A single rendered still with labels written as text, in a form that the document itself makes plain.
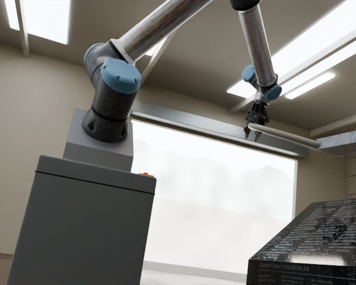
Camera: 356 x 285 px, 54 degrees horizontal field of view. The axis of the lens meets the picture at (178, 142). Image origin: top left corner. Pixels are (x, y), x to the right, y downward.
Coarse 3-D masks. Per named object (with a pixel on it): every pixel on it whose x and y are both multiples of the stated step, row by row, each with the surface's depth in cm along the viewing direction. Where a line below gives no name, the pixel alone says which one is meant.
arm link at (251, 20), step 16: (240, 0) 129; (256, 0) 130; (240, 16) 138; (256, 16) 136; (256, 32) 141; (256, 48) 147; (256, 64) 155; (272, 64) 159; (256, 80) 173; (272, 80) 163; (272, 96) 168
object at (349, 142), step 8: (328, 136) 150; (336, 136) 146; (344, 136) 142; (352, 136) 139; (320, 144) 153; (328, 144) 149; (336, 144) 145; (344, 144) 141; (352, 144) 140; (328, 152) 156; (336, 152) 154; (344, 152) 152; (352, 152) 150
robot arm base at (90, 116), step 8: (88, 112) 135; (96, 112) 130; (88, 120) 133; (96, 120) 131; (104, 120) 130; (112, 120) 130; (120, 120) 132; (88, 128) 132; (96, 128) 131; (104, 128) 131; (112, 128) 132; (120, 128) 134; (128, 128) 140; (96, 136) 132; (104, 136) 132; (112, 136) 133; (120, 136) 135
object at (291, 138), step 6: (252, 126) 172; (258, 126) 167; (264, 126) 164; (264, 132) 164; (270, 132) 160; (276, 132) 158; (282, 132) 157; (282, 138) 199; (288, 138) 156; (294, 138) 154; (300, 138) 154; (300, 144) 197; (306, 144) 154; (312, 144) 153; (318, 144) 153; (342, 156) 164
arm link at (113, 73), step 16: (112, 64) 127; (128, 64) 132; (96, 80) 130; (112, 80) 122; (128, 80) 123; (96, 96) 129; (112, 96) 125; (128, 96) 127; (112, 112) 128; (128, 112) 133
